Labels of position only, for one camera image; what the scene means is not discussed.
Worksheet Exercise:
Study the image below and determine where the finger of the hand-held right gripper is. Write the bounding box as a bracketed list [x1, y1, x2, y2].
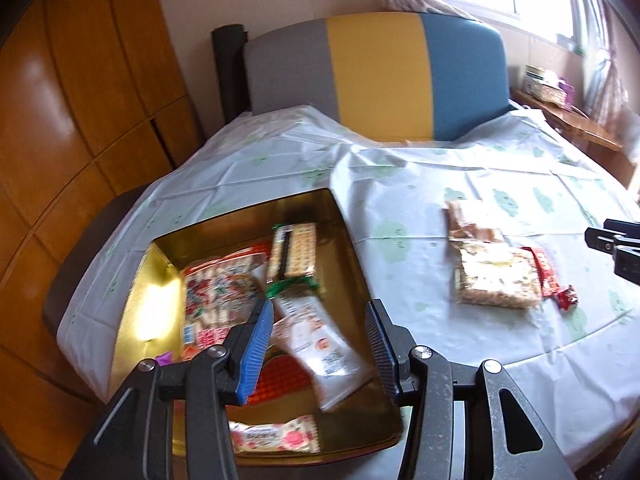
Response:
[585, 218, 640, 291]

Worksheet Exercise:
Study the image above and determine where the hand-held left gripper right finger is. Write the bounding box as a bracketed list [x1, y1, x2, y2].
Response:
[364, 299, 576, 480]

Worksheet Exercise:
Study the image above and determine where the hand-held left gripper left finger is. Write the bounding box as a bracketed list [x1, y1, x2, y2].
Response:
[60, 299, 275, 480]

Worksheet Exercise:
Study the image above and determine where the white snack packet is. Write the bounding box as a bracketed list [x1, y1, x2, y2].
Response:
[272, 287, 376, 413]

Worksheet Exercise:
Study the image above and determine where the small red candy packet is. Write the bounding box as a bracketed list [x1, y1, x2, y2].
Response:
[552, 284, 578, 308]

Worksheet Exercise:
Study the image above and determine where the long red candy packet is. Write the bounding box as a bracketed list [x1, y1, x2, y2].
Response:
[520, 246, 557, 297]

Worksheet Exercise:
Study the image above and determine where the pink floral snack packet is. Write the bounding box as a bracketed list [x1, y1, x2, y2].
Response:
[228, 414, 321, 455]

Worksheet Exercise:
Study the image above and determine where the cracker packet with green ends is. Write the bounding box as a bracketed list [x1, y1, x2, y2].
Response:
[265, 222, 322, 302]

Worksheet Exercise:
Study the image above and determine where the puffed rice bar packet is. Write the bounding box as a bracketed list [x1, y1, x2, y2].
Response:
[454, 241, 543, 309]

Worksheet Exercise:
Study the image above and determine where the gold tin box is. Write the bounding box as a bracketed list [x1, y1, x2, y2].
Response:
[107, 188, 405, 467]

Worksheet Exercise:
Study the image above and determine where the brown brittle packet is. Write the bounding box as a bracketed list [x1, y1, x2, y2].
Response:
[445, 200, 506, 243]

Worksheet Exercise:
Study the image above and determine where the red snack bag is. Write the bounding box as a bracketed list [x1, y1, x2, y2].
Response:
[181, 242, 313, 406]

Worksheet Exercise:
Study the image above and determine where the wooden side table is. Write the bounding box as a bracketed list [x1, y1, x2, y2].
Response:
[511, 87, 626, 153]

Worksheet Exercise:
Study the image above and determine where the white tablecloth with green print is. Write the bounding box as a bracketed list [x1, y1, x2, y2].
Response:
[56, 105, 640, 471]

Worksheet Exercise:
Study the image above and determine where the dark brown chair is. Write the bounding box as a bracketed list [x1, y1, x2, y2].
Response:
[42, 185, 151, 403]

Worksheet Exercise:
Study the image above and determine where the grey yellow blue chair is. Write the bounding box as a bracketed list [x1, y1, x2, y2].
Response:
[244, 12, 512, 141]

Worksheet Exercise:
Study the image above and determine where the black rolled mat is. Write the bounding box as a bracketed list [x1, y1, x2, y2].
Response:
[211, 23, 251, 123]

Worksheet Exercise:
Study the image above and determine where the wooden wardrobe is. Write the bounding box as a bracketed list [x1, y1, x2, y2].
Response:
[0, 0, 206, 480]

